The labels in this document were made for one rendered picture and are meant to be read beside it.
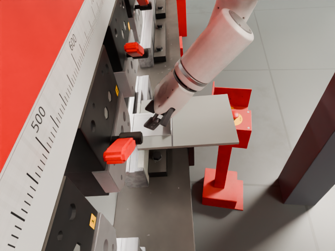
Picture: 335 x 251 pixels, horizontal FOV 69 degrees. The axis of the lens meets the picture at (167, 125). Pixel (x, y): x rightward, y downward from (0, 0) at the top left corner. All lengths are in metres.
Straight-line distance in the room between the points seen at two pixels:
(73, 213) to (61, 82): 0.12
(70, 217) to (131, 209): 0.47
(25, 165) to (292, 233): 1.58
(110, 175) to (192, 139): 0.35
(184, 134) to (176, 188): 0.16
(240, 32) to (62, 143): 0.36
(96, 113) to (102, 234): 0.14
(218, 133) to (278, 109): 1.55
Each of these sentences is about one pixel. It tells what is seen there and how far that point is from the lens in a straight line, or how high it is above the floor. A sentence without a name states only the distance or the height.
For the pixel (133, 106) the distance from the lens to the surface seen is 0.74.
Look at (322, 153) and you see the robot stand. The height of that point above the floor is 0.57.
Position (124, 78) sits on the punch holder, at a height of 1.24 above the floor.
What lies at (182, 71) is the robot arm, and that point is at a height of 1.19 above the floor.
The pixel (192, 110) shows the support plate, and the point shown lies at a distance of 0.71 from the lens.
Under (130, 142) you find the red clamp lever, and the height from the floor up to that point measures 1.29.
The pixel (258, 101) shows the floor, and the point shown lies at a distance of 2.21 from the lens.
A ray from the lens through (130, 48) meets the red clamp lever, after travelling 0.39.
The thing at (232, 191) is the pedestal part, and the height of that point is 0.12.
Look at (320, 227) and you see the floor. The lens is 1.74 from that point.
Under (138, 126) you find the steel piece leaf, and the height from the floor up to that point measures 1.00.
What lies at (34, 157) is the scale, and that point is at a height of 1.38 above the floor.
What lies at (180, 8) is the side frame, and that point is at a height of 0.33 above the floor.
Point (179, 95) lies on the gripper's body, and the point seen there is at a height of 1.15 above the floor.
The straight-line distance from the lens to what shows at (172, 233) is 0.67.
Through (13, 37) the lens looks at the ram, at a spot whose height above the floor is 1.44.
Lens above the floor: 1.51
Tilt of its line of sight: 50 degrees down
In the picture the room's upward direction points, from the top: 8 degrees counter-clockwise
